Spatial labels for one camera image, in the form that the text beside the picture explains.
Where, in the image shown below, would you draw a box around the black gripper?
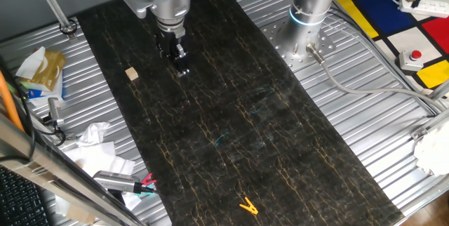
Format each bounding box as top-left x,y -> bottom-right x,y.
155,30 -> 191,79

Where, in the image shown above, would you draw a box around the black marble pattern mat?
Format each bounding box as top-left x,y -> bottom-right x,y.
76,0 -> 405,226

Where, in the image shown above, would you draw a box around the crumpled white tissue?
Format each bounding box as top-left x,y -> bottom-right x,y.
76,121 -> 112,147

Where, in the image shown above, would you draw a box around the red clothespin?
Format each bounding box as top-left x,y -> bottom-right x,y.
140,172 -> 158,187

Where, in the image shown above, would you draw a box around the teal clothespin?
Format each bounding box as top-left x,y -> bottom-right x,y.
135,179 -> 158,197

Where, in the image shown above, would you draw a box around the white paper sheets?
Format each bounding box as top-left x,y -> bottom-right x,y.
54,140 -> 142,217

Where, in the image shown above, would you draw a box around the yellow tissue box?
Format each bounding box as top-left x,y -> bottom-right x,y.
29,49 -> 67,93

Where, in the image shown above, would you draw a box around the grey ribbed hub device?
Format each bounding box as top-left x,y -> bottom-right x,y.
92,170 -> 142,194

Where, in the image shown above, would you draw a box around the white blue tissue pack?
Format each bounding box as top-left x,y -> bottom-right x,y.
27,73 -> 66,108

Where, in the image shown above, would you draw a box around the silver stand pole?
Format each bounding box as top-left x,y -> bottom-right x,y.
29,0 -> 79,41

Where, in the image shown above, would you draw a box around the white tissue sheet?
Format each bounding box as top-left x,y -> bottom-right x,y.
15,46 -> 47,80

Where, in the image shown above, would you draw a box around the orange clothespin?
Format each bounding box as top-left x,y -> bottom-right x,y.
239,197 -> 260,215

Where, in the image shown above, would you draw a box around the orange tube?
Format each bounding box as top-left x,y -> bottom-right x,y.
0,69 -> 25,133

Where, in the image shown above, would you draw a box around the colourful Mondrian pattern mat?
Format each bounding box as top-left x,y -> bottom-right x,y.
333,0 -> 449,90

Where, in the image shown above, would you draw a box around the black keyboard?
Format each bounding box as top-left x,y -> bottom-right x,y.
0,165 -> 52,226

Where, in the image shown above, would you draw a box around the grey emergency stop button box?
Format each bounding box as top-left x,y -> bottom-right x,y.
397,49 -> 426,73

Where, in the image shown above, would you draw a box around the white power strip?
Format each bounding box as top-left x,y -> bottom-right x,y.
398,0 -> 449,19

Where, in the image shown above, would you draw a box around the white crumpled bag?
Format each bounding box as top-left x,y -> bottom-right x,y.
413,120 -> 449,177

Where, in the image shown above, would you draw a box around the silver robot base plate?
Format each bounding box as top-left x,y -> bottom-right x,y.
261,18 -> 337,72

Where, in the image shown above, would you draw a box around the black hub cable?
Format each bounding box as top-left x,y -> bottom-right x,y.
133,182 -> 168,197

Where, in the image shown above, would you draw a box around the silver depth camera on mount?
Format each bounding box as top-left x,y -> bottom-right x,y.
46,96 -> 66,128

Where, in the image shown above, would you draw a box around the black camera cable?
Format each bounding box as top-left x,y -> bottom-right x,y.
36,115 -> 68,147

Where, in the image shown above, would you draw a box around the silver aluminium frame beam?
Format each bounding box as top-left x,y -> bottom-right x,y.
0,112 -> 145,226

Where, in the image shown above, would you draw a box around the thick grey robot cable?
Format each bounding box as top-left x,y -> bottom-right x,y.
305,42 -> 448,113

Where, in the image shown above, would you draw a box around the silver frame bracket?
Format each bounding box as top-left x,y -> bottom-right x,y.
409,108 -> 449,142

